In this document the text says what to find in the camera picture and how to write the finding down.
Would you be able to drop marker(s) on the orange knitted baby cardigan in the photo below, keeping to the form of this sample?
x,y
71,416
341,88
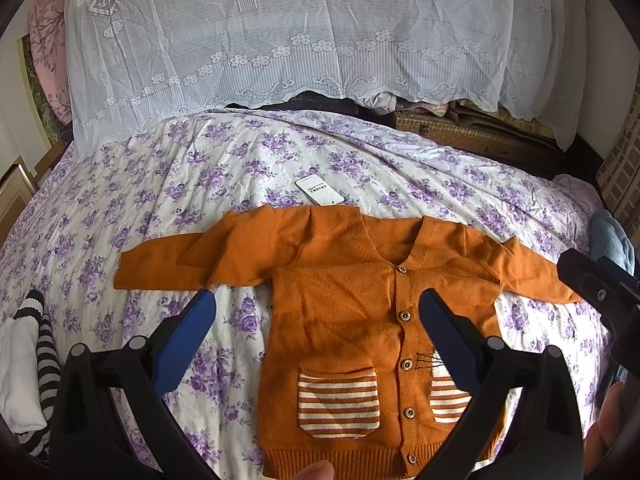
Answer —
x,y
349,374

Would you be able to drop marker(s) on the person's left hand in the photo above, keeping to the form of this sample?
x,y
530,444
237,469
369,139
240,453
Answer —
x,y
322,470

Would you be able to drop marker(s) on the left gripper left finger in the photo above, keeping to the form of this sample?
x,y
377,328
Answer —
x,y
88,439

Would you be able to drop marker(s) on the white paper hang tag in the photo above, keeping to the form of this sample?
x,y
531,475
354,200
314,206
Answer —
x,y
318,191

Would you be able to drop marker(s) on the brown patterned curtain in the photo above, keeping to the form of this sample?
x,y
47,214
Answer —
x,y
618,177

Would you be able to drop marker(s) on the wooden bedside furniture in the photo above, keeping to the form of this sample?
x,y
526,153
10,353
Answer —
x,y
19,186

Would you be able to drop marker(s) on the person's right hand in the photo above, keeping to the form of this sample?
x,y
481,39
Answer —
x,y
604,431

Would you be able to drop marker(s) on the blue folded cloth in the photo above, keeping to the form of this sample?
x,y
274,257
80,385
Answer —
x,y
607,239

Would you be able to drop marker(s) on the black white striped garment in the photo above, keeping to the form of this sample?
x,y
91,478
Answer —
x,y
30,374

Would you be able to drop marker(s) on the pink floral pillow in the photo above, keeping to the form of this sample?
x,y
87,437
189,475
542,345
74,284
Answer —
x,y
46,27

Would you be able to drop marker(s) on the purple floral bed sheet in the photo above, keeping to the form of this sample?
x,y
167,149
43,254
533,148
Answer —
x,y
187,172

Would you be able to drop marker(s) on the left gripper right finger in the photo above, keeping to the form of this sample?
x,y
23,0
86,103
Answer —
x,y
544,440

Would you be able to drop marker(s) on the white lace cover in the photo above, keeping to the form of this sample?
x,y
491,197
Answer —
x,y
132,63

